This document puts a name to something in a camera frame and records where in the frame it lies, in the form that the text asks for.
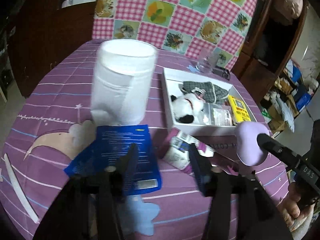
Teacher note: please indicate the clear labelled wipes packet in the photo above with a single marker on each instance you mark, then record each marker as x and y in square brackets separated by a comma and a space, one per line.
[217, 115]

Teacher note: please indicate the grey plaid fabric pouch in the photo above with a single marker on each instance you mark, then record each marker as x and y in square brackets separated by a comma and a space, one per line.
[208, 91]

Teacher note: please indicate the blue foil sachet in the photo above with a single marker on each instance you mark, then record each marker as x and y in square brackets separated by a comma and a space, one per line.
[111, 143]

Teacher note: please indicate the white shallow cardboard box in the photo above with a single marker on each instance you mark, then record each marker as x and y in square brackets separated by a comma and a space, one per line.
[172, 81]

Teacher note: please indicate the clear drinking glass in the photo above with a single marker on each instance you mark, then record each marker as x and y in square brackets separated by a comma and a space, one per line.
[207, 60]

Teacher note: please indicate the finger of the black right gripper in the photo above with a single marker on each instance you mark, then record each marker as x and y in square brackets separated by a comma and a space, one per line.
[283, 153]

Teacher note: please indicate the person's right hand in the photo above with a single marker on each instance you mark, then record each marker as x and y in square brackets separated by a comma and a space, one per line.
[289, 209]

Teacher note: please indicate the pink checkered fruit cloth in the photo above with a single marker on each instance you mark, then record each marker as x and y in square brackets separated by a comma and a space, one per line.
[186, 27]

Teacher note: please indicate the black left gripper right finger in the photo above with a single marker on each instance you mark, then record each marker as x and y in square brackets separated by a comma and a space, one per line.
[201, 168]

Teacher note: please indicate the white panda plush toy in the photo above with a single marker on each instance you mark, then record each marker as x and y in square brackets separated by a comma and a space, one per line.
[187, 107]

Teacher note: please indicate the white flat strip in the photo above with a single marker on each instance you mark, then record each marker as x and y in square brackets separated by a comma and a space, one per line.
[19, 192]

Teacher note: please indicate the yellow QR code packet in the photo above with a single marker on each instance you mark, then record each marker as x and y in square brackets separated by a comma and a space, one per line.
[239, 110]

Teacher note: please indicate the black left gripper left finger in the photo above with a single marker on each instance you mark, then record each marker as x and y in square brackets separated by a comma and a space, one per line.
[125, 170]

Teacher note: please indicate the lilac heart-shaped puff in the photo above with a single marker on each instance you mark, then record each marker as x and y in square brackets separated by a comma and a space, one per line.
[248, 150]

